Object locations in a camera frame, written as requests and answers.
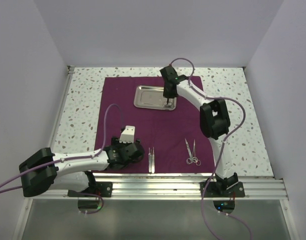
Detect aluminium rail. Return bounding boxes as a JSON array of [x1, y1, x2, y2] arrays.
[[24, 176, 289, 200], [47, 65, 76, 150]]

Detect steel ring-handled scissors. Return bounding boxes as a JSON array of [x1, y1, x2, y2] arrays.
[[184, 138, 196, 165]]

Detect purple cloth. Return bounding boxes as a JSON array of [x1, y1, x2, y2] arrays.
[[94, 76, 215, 174]]

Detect steel scalpel handle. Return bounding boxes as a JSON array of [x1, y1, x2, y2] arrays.
[[148, 147, 153, 174], [151, 147, 155, 174]]

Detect aluminium left side rail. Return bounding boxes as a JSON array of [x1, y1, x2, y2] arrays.
[[47, 65, 76, 150]]

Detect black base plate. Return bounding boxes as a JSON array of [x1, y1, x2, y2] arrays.
[[203, 181, 246, 198], [67, 181, 113, 198]]

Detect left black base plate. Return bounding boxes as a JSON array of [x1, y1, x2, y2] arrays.
[[67, 181, 113, 198]]

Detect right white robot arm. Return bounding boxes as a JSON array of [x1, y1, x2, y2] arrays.
[[160, 65, 239, 197]]

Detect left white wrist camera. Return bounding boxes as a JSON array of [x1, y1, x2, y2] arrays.
[[119, 125, 136, 144]]

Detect aluminium front rail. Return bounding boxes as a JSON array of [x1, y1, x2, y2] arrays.
[[24, 176, 289, 200]]

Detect steel instrument tray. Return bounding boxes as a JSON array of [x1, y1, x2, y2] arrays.
[[133, 85, 177, 111]]

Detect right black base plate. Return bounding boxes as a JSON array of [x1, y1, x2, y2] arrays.
[[203, 181, 246, 198]]

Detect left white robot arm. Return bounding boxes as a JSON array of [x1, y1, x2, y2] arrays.
[[19, 137, 145, 198]]

